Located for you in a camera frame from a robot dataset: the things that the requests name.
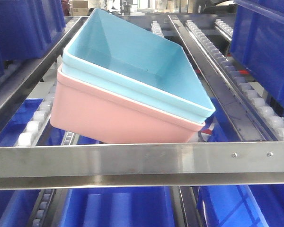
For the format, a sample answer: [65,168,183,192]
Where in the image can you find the pink plastic box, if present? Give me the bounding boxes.
[50,67,205,144]

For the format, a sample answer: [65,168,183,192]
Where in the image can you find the light blue plastic box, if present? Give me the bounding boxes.
[62,9,215,123]

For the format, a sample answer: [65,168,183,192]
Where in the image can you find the cardboard boxes in background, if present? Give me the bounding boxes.
[69,0,89,16]

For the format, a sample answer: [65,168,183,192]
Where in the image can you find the white roller track centre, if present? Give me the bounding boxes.
[151,20,164,38]

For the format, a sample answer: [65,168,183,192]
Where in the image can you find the white roller track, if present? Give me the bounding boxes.
[186,20,284,141]
[14,84,56,147]
[151,20,164,38]

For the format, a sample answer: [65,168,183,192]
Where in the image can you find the steel flow rack front beam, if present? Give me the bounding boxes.
[0,142,284,190]

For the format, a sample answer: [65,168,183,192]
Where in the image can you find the lower blue crate centre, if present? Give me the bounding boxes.
[58,187,175,227]

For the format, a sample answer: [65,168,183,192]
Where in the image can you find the white roller track left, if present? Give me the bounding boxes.
[14,84,56,147]

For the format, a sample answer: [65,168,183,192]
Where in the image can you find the white roller track right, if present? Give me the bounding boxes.
[186,20,284,141]

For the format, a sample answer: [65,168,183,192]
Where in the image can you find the large blue crate right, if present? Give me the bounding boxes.
[231,0,284,109]

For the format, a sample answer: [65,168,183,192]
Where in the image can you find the large blue crate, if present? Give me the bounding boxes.
[0,0,66,77]
[231,0,284,109]

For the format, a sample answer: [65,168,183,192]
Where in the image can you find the large blue crate left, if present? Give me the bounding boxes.
[0,0,66,77]

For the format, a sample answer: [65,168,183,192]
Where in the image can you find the lower blue crate right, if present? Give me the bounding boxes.
[197,184,284,227]

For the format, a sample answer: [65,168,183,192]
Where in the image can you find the steel divider rail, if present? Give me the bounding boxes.
[168,15,269,141]

